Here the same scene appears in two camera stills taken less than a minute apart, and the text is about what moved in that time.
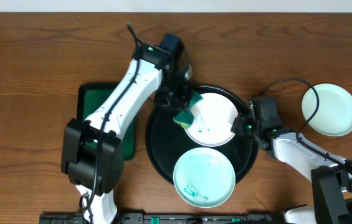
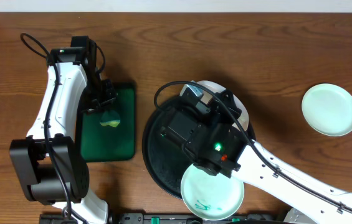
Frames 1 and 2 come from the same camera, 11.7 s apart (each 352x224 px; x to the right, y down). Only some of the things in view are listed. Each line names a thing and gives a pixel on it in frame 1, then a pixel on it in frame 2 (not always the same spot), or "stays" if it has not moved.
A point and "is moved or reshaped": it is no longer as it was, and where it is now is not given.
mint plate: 337,113 stays
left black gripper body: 180,98 -> 108,96
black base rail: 141,218 stays
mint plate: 204,177 is moved or reshaped
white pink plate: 210,126 is moved or reshaped
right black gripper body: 245,126 -> 221,118
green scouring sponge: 185,118 is moved or reshaped
